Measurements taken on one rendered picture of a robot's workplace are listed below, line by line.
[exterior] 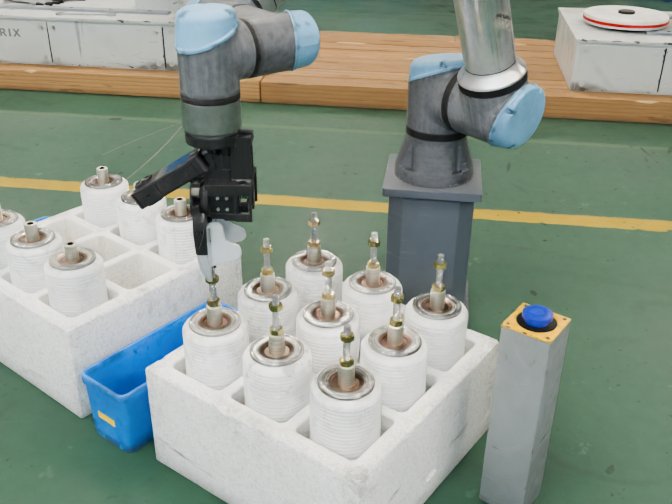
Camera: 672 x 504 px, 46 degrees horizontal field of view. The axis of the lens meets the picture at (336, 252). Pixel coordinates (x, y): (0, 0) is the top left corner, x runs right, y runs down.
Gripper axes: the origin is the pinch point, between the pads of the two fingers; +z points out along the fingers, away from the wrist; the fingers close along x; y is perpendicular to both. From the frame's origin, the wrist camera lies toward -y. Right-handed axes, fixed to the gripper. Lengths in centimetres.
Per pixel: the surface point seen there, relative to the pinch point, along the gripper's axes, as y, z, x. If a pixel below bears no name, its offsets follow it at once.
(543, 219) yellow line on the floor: 72, 35, 90
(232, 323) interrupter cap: 3.3, 9.1, -0.7
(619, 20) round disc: 116, 4, 189
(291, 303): 11.4, 10.2, 6.8
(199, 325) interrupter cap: -1.4, 9.2, -1.3
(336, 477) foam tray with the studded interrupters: 18.7, 17.6, -22.5
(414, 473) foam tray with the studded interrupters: 29.7, 25.6, -13.2
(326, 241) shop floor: 15, 35, 75
